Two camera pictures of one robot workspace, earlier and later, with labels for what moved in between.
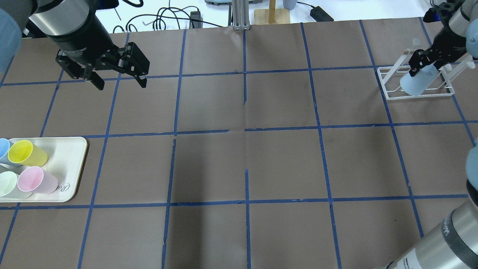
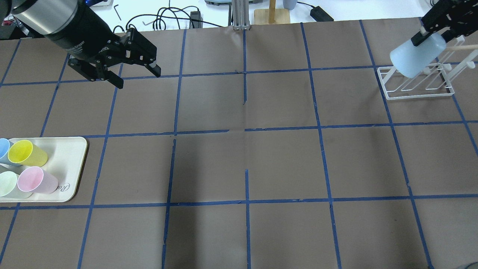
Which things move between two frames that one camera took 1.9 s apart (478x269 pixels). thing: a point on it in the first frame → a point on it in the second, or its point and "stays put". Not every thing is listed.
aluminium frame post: (240, 15) stays put
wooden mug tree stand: (272, 15) stays put
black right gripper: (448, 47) → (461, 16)
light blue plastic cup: (416, 84) → (407, 58)
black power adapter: (320, 15) stays put
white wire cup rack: (402, 81) stays put
